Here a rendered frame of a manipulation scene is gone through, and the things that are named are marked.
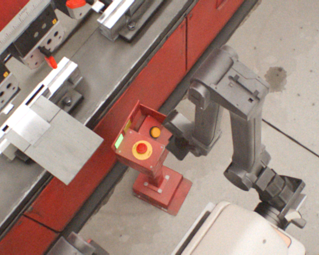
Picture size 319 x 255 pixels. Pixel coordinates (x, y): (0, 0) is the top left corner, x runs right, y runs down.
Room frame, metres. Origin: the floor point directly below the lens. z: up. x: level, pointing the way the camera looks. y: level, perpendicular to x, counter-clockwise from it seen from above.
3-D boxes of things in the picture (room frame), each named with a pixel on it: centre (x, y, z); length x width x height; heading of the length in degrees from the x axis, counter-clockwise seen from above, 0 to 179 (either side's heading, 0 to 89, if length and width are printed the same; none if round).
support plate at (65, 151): (0.52, 0.34, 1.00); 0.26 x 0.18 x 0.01; 46
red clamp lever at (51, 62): (0.69, 0.30, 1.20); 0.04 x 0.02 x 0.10; 46
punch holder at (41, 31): (0.75, 0.33, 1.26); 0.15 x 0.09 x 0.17; 136
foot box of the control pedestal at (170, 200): (0.54, 0.04, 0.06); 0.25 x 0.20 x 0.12; 55
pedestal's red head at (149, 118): (0.56, 0.06, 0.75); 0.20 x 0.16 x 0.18; 145
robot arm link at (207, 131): (0.38, -0.11, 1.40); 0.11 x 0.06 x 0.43; 135
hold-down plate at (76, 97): (0.61, 0.38, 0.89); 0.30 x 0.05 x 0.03; 136
